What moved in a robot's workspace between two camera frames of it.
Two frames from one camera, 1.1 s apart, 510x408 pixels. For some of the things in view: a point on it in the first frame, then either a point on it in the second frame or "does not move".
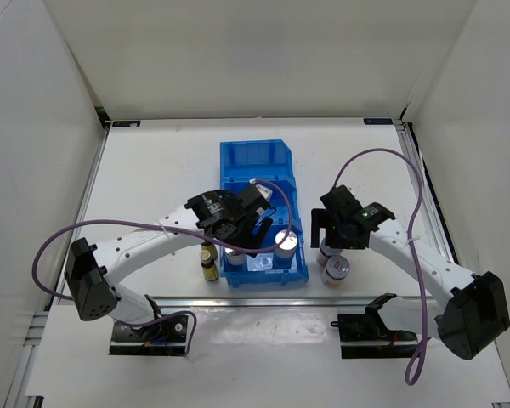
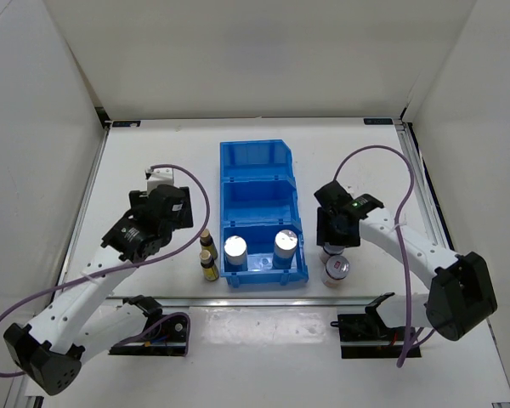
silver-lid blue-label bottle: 284,253 does not move
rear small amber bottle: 211,247 does not move
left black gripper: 249,240 -> 183,218
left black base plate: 167,337 does not move
